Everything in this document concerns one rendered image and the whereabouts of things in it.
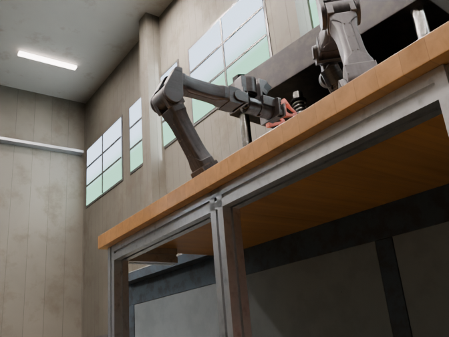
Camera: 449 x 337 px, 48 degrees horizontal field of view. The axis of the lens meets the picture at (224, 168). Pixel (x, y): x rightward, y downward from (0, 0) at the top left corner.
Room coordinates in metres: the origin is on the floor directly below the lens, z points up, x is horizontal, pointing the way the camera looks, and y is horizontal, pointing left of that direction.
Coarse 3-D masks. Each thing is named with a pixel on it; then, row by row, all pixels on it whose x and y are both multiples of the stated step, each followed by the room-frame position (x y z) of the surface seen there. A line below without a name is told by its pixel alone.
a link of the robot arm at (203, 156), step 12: (156, 96) 1.30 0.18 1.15; (156, 108) 1.32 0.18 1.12; (168, 108) 1.30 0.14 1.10; (180, 108) 1.30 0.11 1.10; (168, 120) 1.32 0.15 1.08; (180, 120) 1.31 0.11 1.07; (180, 132) 1.32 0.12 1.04; (192, 132) 1.34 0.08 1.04; (180, 144) 1.35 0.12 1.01; (192, 144) 1.34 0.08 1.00; (192, 156) 1.35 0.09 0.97; (204, 156) 1.35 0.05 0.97; (192, 168) 1.38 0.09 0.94; (204, 168) 1.35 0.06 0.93
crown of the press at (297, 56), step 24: (360, 0) 2.02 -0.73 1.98; (384, 0) 1.93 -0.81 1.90; (408, 0) 1.85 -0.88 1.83; (432, 0) 1.85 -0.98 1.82; (360, 24) 2.04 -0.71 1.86; (384, 24) 1.98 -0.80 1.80; (408, 24) 2.00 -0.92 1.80; (432, 24) 2.01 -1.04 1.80; (288, 48) 2.38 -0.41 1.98; (384, 48) 2.18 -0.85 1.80; (264, 72) 2.52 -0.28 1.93; (288, 72) 2.39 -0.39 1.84; (312, 72) 2.35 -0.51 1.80; (288, 96) 2.60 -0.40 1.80; (312, 96) 2.62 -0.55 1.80
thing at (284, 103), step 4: (284, 100) 1.53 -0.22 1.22; (284, 104) 1.53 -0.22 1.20; (288, 104) 1.55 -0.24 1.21; (284, 108) 1.53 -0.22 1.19; (288, 108) 1.57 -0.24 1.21; (292, 108) 1.57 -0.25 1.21; (284, 112) 1.53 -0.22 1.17; (296, 112) 1.59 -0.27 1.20; (280, 116) 1.54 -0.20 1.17; (284, 116) 1.54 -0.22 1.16; (288, 116) 1.55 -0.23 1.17; (292, 116) 1.58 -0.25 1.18; (272, 120) 1.56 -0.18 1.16; (276, 120) 1.56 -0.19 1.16
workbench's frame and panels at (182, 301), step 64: (448, 192) 1.15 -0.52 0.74; (192, 256) 1.82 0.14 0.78; (256, 256) 1.65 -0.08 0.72; (320, 256) 1.46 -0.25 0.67; (384, 256) 1.30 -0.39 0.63; (448, 256) 1.18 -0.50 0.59; (192, 320) 1.92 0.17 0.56; (256, 320) 1.68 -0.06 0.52; (320, 320) 1.48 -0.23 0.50; (384, 320) 1.33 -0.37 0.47; (448, 320) 1.21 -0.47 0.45
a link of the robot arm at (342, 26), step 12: (348, 0) 0.99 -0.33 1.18; (336, 12) 0.99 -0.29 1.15; (348, 12) 0.97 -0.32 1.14; (336, 24) 0.97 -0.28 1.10; (348, 24) 0.96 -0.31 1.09; (336, 36) 0.98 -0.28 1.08; (348, 36) 0.94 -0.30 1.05; (360, 36) 0.94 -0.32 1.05; (348, 48) 0.93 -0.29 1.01; (360, 48) 0.93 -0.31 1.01; (348, 60) 0.92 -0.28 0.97; (360, 60) 0.91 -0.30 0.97; (372, 60) 0.90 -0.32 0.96; (348, 72) 0.90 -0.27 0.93; (360, 72) 0.89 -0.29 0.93
